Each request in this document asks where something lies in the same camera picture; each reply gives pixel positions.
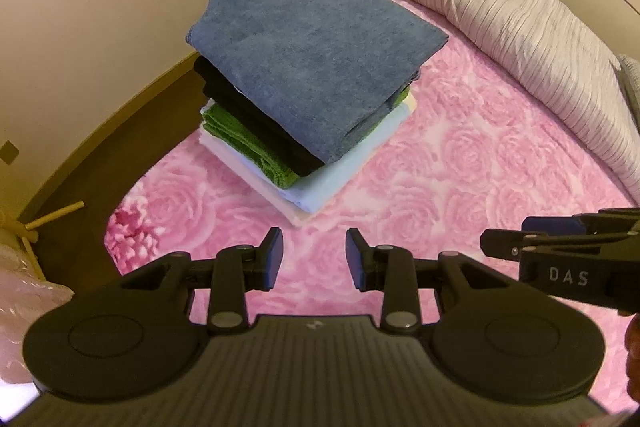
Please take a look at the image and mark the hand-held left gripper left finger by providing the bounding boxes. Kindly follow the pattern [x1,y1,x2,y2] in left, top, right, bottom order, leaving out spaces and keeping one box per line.
[117,227,284,334]

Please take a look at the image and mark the white folded garment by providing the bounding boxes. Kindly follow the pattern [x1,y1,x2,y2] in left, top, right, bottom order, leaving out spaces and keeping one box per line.
[198,94,419,229]

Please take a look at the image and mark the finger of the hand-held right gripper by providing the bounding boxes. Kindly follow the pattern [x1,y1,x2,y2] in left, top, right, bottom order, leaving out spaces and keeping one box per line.
[479,228,640,260]
[521,208,640,239]

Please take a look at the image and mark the grey ribbed quilt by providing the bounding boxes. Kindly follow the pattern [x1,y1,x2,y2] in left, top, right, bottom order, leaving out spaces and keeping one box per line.
[616,54,640,128]

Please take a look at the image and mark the lilac ribbed quilt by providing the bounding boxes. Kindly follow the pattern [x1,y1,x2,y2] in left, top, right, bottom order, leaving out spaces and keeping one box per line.
[381,0,640,204]

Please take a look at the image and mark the blue denim jeans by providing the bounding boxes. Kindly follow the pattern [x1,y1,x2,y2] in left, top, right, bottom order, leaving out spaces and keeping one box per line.
[185,0,450,166]

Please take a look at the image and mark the pink floral blanket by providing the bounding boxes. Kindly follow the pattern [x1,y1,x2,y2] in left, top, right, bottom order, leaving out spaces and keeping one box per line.
[103,0,640,410]

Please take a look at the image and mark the light blue folded garment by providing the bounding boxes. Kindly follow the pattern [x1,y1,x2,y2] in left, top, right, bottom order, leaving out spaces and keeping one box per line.
[200,99,417,214]

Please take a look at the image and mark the person's right hand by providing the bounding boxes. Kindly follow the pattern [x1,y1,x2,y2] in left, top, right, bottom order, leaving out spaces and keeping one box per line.
[624,314,640,404]

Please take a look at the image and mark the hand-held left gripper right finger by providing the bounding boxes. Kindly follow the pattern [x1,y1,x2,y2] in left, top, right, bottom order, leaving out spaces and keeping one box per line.
[345,228,507,334]

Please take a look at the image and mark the green folded garment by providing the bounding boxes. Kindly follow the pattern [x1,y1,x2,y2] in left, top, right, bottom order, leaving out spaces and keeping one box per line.
[200,88,417,189]

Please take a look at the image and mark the black folded garment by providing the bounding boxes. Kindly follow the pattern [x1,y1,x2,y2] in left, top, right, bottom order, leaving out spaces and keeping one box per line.
[193,57,327,178]

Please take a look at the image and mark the brown wall socket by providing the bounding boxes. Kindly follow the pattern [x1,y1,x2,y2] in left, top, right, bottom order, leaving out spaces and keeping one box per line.
[0,139,21,166]

